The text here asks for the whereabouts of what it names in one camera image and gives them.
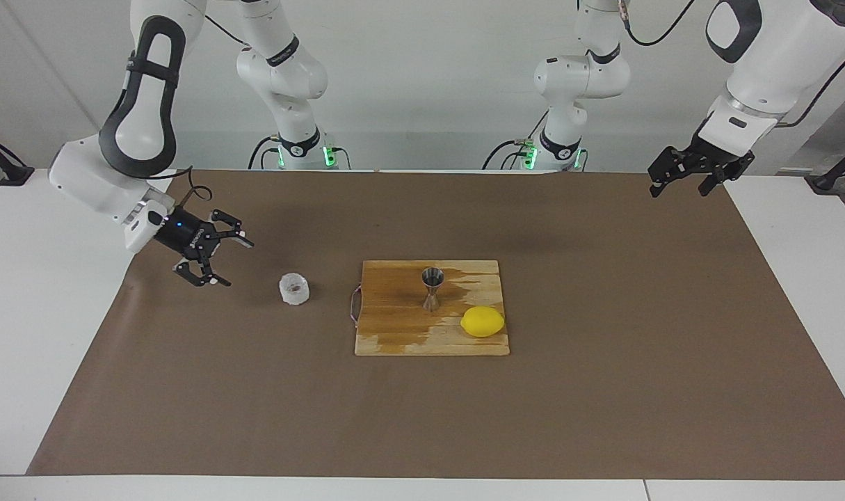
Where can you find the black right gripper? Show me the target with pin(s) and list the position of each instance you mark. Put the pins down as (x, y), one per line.
(184, 236)

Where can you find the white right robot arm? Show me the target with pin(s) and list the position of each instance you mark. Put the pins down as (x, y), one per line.
(88, 177)

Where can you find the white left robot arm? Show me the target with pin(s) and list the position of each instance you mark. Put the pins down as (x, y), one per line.
(777, 62)

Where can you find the brown table mat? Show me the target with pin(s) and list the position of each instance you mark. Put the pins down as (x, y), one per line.
(186, 390)

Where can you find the steel double jigger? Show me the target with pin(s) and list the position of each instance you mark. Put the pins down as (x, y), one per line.
(432, 278)

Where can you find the wooden cutting board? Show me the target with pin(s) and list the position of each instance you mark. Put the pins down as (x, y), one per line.
(394, 306)

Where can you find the yellow lemon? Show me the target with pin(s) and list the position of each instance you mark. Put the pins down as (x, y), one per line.
(483, 321)

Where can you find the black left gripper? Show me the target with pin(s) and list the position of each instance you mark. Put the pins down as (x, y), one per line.
(718, 154)

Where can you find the black clamp stand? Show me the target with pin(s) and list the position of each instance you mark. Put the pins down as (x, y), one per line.
(825, 182)
(12, 174)

